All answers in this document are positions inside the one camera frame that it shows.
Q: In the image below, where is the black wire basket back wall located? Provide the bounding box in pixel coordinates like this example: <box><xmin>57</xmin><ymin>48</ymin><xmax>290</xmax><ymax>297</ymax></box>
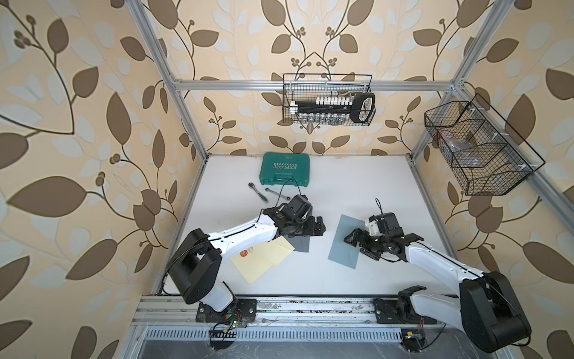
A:
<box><xmin>282</xmin><ymin>73</ymin><xmax>376</xmax><ymax>127</ymax></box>

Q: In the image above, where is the left electronics board with wires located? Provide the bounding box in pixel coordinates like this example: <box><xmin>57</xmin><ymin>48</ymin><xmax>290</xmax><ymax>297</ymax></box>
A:
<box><xmin>209</xmin><ymin>311</ymin><xmax>242</xmax><ymax>351</ymax></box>

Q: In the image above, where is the black wire basket right wall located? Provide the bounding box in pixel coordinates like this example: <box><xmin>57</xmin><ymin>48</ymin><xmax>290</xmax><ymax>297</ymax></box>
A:
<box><xmin>424</xmin><ymin>93</ymin><xmax>546</xmax><ymax>196</ymax></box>

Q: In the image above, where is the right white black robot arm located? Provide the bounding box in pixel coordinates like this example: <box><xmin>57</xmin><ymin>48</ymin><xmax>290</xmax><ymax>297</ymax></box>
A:
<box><xmin>344</xmin><ymin>212</ymin><xmax>532</xmax><ymax>353</ymax></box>

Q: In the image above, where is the aluminium rail front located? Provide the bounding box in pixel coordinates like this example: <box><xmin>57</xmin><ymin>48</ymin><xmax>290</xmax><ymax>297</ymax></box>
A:
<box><xmin>132</xmin><ymin>296</ymin><xmax>442</xmax><ymax>328</ymax></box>

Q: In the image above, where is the light blue envelope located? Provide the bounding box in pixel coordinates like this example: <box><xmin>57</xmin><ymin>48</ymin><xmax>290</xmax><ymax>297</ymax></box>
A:
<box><xmin>327</xmin><ymin>215</ymin><xmax>366</xmax><ymax>269</ymax></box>

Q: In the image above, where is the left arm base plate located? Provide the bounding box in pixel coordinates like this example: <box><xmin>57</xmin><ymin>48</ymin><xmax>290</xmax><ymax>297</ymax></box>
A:
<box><xmin>195</xmin><ymin>298</ymin><xmax>257</xmax><ymax>324</ymax></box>

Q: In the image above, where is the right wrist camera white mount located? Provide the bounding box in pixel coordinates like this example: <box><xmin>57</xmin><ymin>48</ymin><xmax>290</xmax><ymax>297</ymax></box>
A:
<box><xmin>367</xmin><ymin>219</ymin><xmax>381</xmax><ymax>237</ymax></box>

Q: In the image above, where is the dark grey envelope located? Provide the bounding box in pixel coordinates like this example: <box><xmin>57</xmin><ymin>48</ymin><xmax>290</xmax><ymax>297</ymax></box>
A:
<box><xmin>286</xmin><ymin>236</ymin><xmax>310</xmax><ymax>253</ymax></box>

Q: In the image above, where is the black socket set holder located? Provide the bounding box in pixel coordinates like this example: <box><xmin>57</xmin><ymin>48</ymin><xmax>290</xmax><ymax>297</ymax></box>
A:
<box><xmin>287</xmin><ymin>93</ymin><xmax>376</xmax><ymax>126</ymax></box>

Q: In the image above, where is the right electronics board with wires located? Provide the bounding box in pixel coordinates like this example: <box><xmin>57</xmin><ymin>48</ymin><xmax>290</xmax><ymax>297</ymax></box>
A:
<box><xmin>401</xmin><ymin>324</ymin><xmax>427</xmax><ymax>352</ymax></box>

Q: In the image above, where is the green tool case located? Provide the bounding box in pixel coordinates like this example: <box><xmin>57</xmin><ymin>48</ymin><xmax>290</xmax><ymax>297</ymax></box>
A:
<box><xmin>259</xmin><ymin>153</ymin><xmax>310</xmax><ymax>187</ymax></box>

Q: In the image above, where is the black wire basket wall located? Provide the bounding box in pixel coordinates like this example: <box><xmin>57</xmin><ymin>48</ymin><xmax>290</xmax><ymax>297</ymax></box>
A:
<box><xmin>282</xmin><ymin>73</ymin><xmax>376</xmax><ymax>127</ymax></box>
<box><xmin>424</xmin><ymin>93</ymin><xmax>546</xmax><ymax>196</ymax></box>

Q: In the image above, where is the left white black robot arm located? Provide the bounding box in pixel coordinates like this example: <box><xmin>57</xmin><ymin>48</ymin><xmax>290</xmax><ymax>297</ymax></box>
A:
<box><xmin>162</xmin><ymin>194</ymin><xmax>326</xmax><ymax>314</ymax></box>

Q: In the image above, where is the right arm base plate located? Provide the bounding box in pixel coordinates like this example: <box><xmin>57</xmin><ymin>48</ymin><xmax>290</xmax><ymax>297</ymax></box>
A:
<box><xmin>372</xmin><ymin>286</ymin><xmax>437</xmax><ymax>325</ymax></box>

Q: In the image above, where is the clear plastic bag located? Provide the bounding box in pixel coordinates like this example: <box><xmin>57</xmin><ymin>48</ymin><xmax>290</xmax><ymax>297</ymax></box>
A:
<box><xmin>440</xmin><ymin>131</ymin><xmax>481</xmax><ymax>168</ymax></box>

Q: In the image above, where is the yellow envelope red seal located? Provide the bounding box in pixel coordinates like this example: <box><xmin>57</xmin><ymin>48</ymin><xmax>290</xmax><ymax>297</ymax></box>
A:
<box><xmin>231</xmin><ymin>246</ymin><xmax>272</xmax><ymax>284</ymax></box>

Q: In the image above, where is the electronics board with wires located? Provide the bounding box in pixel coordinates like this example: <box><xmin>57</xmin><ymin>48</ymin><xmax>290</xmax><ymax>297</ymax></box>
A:
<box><xmin>209</xmin><ymin>311</ymin><xmax>242</xmax><ymax>351</ymax></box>
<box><xmin>401</xmin><ymin>324</ymin><xmax>427</xmax><ymax>352</ymax></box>

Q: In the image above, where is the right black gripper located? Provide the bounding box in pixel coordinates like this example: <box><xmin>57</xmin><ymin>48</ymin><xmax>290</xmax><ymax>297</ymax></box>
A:
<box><xmin>344</xmin><ymin>227</ymin><xmax>389</xmax><ymax>259</ymax></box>

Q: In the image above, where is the ratchet wrench green handle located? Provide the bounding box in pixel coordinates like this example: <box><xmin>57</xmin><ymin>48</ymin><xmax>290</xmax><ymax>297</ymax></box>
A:
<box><xmin>248</xmin><ymin>182</ymin><xmax>268</xmax><ymax>203</ymax></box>

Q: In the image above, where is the silver combination wrench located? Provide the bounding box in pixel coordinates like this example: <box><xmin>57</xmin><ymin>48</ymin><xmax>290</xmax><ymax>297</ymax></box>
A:
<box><xmin>264</xmin><ymin>188</ymin><xmax>291</xmax><ymax>201</ymax></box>

